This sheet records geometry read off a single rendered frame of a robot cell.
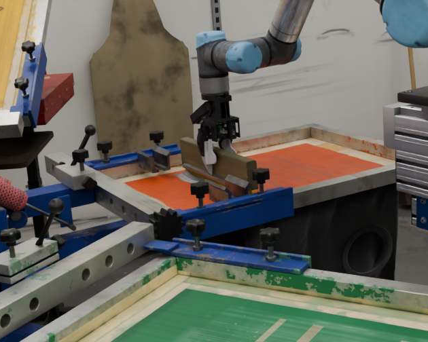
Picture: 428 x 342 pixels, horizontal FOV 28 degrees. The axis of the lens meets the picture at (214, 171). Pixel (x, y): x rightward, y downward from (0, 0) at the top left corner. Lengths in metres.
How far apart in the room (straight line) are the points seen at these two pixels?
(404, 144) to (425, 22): 0.35
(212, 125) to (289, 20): 0.32
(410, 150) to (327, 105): 3.13
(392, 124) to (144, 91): 2.56
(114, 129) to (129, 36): 0.45
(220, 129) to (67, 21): 2.10
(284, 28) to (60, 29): 2.19
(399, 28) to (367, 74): 3.49
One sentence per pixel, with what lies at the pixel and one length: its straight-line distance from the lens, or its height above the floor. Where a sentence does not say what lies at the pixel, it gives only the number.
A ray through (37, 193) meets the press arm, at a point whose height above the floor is 1.04.
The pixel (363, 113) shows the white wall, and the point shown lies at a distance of 5.08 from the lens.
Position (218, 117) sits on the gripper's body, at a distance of 2.13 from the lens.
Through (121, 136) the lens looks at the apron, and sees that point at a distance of 4.21.
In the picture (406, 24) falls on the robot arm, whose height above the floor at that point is 1.41.
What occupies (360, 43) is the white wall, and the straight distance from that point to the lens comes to 5.01.
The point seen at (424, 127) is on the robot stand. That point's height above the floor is 1.18.
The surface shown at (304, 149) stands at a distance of 2.54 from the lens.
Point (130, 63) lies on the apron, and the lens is 4.22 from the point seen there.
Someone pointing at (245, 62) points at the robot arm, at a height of 1.29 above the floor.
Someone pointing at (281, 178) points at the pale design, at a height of 0.95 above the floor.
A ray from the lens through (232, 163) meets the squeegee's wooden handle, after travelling 2.12.
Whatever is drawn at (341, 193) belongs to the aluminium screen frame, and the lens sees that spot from 2.09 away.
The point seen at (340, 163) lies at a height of 0.95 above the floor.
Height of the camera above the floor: 1.58
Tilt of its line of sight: 15 degrees down
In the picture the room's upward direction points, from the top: 4 degrees counter-clockwise
